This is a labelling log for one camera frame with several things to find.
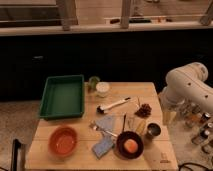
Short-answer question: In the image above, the white handled dish brush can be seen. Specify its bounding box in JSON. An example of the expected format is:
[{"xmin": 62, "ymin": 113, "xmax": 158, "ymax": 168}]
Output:
[{"xmin": 97, "ymin": 97, "xmax": 130, "ymax": 114}]

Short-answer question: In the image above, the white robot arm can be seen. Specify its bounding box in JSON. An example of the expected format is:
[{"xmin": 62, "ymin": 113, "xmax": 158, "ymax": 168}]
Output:
[{"xmin": 159, "ymin": 62, "xmax": 213, "ymax": 125}]

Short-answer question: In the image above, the red bowl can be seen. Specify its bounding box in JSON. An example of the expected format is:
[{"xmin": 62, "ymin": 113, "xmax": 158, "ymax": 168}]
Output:
[{"xmin": 48, "ymin": 126, "xmax": 78, "ymax": 158}]

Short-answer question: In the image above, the metal cup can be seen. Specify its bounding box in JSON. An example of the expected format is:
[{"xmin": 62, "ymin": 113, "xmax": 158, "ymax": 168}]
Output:
[{"xmin": 146, "ymin": 123, "xmax": 161, "ymax": 139}]

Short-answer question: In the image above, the pine cone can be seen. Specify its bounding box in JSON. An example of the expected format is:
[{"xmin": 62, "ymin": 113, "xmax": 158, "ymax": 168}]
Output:
[{"xmin": 135, "ymin": 103, "xmax": 152, "ymax": 118}]

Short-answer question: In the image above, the spice bottle rack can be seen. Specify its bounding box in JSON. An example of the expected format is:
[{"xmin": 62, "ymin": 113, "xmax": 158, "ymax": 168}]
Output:
[{"xmin": 180, "ymin": 103, "xmax": 212, "ymax": 152}]

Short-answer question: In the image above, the yellow banana toy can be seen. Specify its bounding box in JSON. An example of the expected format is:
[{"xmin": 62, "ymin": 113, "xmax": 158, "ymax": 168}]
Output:
[{"xmin": 135, "ymin": 120, "xmax": 146, "ymax": 135}]

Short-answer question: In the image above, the orange fruit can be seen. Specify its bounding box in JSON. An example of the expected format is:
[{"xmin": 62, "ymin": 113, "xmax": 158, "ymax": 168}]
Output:
[{"xmin": 124, "ymin": 139, "xmax": 138, "ymax": 153}]

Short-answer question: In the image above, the black frying pan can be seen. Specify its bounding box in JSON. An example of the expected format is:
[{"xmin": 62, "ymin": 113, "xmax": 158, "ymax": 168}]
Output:
[{"xmin": 116, "ymin": 115, "xmax": 146, "ymax": 159}]

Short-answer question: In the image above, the blue cloth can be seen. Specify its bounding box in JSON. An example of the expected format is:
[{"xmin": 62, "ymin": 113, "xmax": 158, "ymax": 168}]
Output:
[{"xmin": 92, "ymin": 115, "xmax": 115, "ymax": 159}]

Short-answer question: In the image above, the white cup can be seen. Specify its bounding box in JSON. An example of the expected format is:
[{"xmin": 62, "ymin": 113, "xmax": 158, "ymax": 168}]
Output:
[{"xmin": 96, "ymin": 82, "xmax": 110, "ymax": 97}]

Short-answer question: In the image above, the green cup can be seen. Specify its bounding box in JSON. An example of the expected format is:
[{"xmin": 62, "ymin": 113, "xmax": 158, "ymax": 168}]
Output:
[{"xmin": 88, "ymin": 76, "xmax": 100, "ymax": 91}]

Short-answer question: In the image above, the green plastic tray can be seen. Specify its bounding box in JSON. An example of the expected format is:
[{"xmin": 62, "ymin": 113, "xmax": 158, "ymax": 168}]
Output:
[{"xmin": 39, "ymin": 75, "xmax": 84, "ymax": 120}]

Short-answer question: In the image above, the black chair back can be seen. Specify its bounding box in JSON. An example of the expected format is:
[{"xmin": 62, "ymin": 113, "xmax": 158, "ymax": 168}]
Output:
[{"xmin": 10, "ymin": 139, "xmax": 26, "ymax": 171}]

